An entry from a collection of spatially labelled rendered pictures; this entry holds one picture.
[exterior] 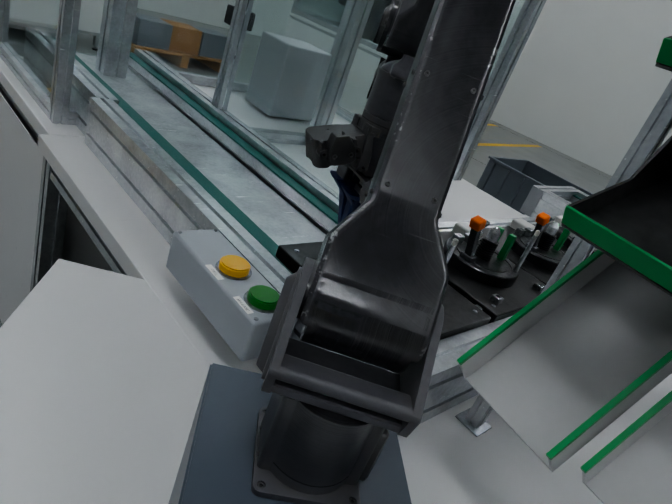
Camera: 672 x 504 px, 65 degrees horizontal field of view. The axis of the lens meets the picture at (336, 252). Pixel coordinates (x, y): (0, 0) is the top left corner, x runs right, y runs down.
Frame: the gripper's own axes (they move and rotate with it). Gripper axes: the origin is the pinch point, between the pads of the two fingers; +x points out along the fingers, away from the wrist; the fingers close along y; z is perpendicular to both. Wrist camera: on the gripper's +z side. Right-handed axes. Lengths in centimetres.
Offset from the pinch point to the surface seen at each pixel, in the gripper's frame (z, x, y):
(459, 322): -20.3, 11.8, 4.9
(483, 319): -25.7, 11.8, 3.7
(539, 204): -112, 17, -74
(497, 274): -35.5, 9.7, -6.8
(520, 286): -42.5, 11.7, -7.1
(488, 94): -92, -9, -99
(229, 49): 1, -2, -80
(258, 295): 9.1, 11.7, 2.4
